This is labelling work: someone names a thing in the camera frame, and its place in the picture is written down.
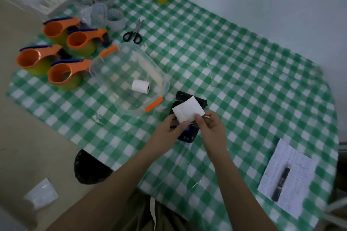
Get person's left hand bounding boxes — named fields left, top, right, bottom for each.
left=150, top=114, right=192, bottom=157

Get person's right hand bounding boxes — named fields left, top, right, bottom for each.
left=194, top=111, right=230, bottom=161

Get white label paper strip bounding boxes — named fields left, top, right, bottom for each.
left=172, top=96, right=210, bottom=126

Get person's left forearm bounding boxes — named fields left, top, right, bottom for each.
left=45, top=144, right=166, bottom=231

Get person's right forearm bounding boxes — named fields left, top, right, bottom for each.
left=207, top=150, right=281, bottom=231

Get black label printer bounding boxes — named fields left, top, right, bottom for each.
left=168, top=91, right=208, bottom=143

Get green white checked tablecloth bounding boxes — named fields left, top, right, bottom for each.
left=7, top=0, right=339, bottom=231

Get white paper roll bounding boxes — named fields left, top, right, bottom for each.
left=132, top=79, right=151, bottom=94

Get clear container with orange clips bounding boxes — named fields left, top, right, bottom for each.
left=89, top=42, right=170, bottom=117

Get person's olive trousers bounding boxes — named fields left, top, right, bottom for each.
left=110, top=188, right=191, bottom=231

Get black trash bag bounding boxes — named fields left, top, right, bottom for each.
left=74, top=149, right=113, bottom=185

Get black marker pen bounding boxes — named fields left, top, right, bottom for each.
left=272, top=167, right=292, bottom=202

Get printed white paper sheet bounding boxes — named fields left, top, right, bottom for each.
left=257, top=138, right=318, bottom=219

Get orange tape dispenser green tape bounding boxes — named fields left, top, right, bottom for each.
left=47, top=59, right=93, bottom=91
left=42, top=16, right=82, bottom=46
left=66, top=27, right=109, bottom=58
left=16, top=44, right=64, bottom=76

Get clear plastic cup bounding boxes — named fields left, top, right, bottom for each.
left=89, top=3, right=108, bottom=27

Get white plastic bag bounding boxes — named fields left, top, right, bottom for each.
left=24, top=178, right=59, bottom=211

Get white drawstring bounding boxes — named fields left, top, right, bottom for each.
left=150, top=196, right=157, bottom=229

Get black handled scissors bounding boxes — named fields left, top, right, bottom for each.
left=123, top=19, right=144, bottom=44

